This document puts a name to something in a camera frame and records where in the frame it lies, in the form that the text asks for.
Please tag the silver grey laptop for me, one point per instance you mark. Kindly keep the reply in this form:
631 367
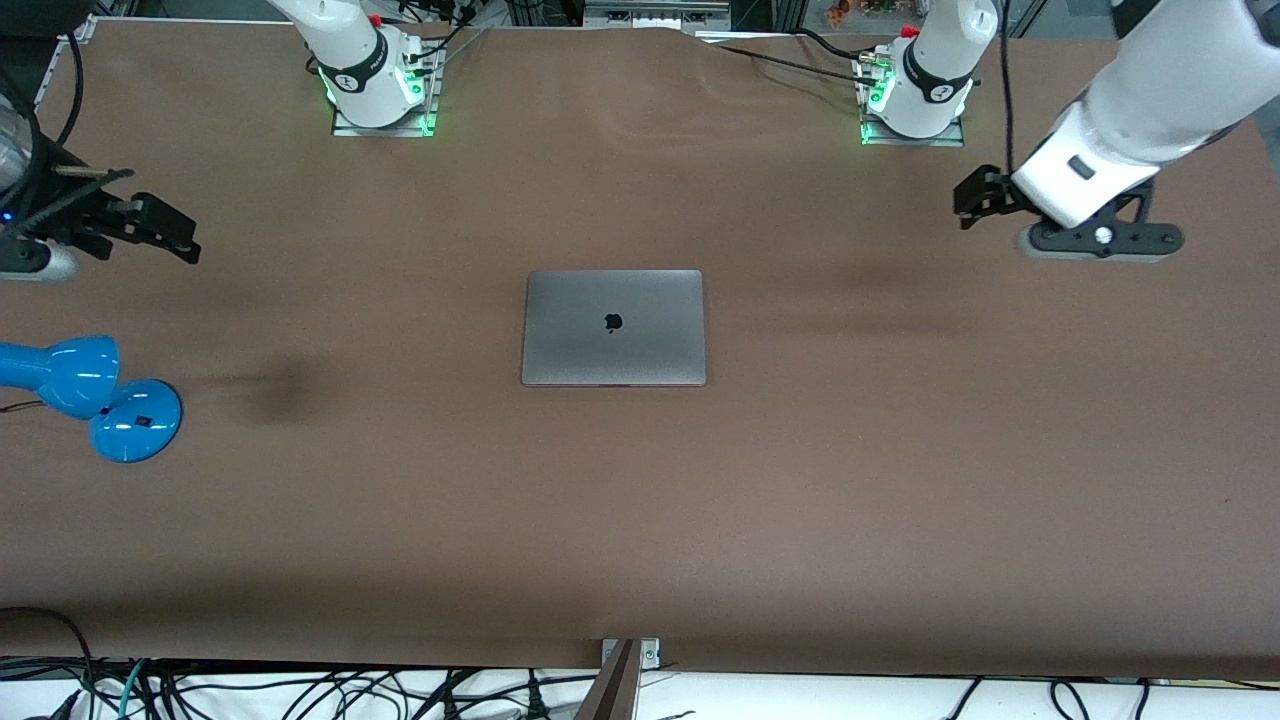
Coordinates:
640 350

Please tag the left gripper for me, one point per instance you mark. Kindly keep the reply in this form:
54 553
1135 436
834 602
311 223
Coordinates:
987 193

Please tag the small metal table bracket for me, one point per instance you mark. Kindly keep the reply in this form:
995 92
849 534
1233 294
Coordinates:
650 655

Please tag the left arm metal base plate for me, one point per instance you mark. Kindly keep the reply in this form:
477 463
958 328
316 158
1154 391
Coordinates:
950 137

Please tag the dark frame post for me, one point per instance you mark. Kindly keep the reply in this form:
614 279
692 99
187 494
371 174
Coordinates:
612 695

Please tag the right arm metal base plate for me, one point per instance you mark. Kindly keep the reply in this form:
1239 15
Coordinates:
350 127

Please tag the orange background item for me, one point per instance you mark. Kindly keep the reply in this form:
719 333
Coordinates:
850 12

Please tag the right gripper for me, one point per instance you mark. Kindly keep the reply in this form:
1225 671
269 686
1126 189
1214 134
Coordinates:
72 215

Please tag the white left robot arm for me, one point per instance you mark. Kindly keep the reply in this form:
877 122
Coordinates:
1180 70

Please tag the blue desk lamp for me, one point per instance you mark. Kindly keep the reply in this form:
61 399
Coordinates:
135 425

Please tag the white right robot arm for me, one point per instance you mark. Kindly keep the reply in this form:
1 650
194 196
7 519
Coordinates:
350 70

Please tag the grey power strip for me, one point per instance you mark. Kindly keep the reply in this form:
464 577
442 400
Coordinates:
650 15

